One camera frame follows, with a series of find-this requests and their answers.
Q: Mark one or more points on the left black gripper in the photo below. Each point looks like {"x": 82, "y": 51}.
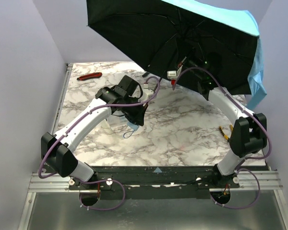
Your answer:
{"x": 136, "y": 116}

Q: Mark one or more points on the blue folding umbrella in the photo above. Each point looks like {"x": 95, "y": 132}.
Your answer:
{"x": 210, "y": 44}

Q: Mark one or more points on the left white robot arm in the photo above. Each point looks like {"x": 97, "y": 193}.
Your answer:
{"x": 57, "y": 149}

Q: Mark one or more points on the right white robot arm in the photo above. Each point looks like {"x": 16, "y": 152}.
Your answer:
{"x": 249, "y": 129}

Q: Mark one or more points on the clear plastic screw box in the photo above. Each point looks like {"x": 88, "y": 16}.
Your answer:
{"x": 114, "y": 121}

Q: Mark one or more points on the red black utility knife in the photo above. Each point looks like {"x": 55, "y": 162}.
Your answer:
{"x": 95, "y": 75}

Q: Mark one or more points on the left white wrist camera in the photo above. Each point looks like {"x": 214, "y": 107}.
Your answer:
{"x": 147, "y": 93}

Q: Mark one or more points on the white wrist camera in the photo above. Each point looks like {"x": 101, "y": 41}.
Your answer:
{"x": 147, "y": 93}
{"x": 173, "y": 75}

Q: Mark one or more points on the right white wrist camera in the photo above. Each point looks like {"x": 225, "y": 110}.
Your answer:
{"x": 173, "y": 75}

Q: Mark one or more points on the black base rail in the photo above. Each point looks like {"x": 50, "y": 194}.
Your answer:
{"x": 152, "y": 182}

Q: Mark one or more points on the yellow handled pliers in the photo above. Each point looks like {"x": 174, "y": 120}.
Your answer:
{"x": 226, "y": 133}

